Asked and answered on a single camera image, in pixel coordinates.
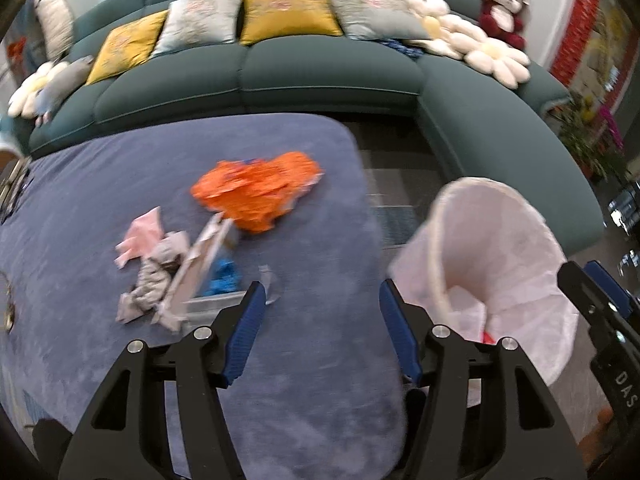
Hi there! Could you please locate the blue patterned cloth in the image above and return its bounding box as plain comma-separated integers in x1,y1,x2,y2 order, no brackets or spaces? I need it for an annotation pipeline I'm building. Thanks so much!
380,37,426,59

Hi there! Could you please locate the blue crumpled wrapper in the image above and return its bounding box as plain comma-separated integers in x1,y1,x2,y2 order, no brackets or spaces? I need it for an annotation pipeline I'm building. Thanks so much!
202,258,240,297

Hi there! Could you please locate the red monkey plush toy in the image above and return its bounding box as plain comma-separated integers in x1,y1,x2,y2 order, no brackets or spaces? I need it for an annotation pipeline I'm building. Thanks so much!
472,0,532,51

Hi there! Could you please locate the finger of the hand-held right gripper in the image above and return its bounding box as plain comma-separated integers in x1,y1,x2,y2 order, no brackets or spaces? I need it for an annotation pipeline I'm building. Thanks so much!
585,260,640,341
557,260,621,341

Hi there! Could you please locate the grey embroidered cushion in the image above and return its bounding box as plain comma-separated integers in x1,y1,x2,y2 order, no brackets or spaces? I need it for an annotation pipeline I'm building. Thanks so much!
327,0,433,42
150,0,246,58

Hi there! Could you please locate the green sofa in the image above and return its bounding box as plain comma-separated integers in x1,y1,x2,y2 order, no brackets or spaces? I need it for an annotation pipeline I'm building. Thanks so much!
27,0,606,253

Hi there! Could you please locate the grey plush toy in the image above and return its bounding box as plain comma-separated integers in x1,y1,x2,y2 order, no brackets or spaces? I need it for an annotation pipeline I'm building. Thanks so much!
35,56,96,126

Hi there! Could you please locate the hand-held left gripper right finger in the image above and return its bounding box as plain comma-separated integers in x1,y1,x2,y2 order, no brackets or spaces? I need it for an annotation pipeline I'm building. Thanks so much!
378,279,588,480

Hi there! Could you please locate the dark shiny object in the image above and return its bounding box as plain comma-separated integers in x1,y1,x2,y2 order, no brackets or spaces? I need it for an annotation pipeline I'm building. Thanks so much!
606,185,640,233

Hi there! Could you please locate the potted plant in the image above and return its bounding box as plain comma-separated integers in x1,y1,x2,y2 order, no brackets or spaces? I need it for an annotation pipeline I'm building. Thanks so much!
547,95,631,181

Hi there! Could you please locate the clear plastic box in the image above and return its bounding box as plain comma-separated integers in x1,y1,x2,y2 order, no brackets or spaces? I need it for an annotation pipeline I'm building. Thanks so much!
152,212,246,333

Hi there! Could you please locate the white daisy cushion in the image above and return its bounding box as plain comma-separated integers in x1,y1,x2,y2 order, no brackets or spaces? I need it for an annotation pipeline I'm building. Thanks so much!
462,30,532,88
400,0,488,58
7,60,71,118

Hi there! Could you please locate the white lined waste bin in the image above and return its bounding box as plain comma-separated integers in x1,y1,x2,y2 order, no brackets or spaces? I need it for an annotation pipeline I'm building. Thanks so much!
387,177,581,391

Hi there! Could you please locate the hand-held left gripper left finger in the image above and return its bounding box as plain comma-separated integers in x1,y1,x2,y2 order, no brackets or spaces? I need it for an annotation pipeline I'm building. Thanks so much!
59,281,267,480

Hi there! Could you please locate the pink paper sheet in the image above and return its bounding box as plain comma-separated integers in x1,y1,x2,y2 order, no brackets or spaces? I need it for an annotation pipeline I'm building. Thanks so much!
115,206,168,271

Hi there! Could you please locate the grey crumpled paper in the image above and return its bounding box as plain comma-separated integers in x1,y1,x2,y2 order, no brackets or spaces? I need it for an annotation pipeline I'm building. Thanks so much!
116,231,191,325

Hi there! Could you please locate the yellow cushion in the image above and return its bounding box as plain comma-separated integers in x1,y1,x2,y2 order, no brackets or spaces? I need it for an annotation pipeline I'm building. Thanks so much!
239,0,345,47
86,10,168,86

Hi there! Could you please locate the red wall decoration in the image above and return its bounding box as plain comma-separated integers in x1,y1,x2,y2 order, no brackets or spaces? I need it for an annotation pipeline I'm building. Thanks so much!
550,0,633,111

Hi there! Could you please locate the white plush toy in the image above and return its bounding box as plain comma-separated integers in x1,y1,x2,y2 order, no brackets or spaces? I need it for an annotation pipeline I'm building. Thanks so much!
32,0,76,63

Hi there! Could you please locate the orange plastic bag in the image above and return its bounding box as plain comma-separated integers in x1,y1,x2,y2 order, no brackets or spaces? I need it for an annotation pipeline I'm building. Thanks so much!
190,151,326,235

